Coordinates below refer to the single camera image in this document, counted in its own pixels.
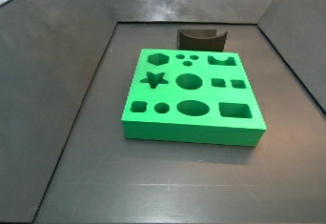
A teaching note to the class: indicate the green shape sorter board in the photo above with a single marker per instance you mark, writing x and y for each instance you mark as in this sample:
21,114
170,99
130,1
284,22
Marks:
192,96

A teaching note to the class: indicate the dark curved holder block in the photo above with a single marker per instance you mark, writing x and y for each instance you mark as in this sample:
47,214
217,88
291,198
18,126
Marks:
201,40

